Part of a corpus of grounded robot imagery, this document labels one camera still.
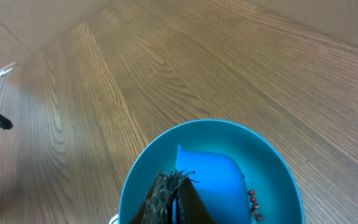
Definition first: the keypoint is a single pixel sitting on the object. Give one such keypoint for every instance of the white digital kitchen scale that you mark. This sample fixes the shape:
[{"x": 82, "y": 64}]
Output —
[{"x": 114, "y": 219}]

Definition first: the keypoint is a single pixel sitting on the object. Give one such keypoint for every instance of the teal blue bowl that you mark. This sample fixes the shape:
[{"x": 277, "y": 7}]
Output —
[{"x": 263, "y": 167}]

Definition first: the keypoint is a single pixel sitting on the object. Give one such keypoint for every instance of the blue plastic measuring scoop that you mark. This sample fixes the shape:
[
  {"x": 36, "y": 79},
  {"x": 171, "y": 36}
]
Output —
[{"x": 219, "y": 183}]

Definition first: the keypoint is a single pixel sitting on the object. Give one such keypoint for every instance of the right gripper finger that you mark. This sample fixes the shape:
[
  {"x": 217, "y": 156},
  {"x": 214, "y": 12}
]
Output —
[{"x": 172, "y": 198}]

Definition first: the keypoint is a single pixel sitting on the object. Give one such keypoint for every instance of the red beans in bowl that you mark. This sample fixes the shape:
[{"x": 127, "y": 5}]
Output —
[{"x": 254, "y": 207}]

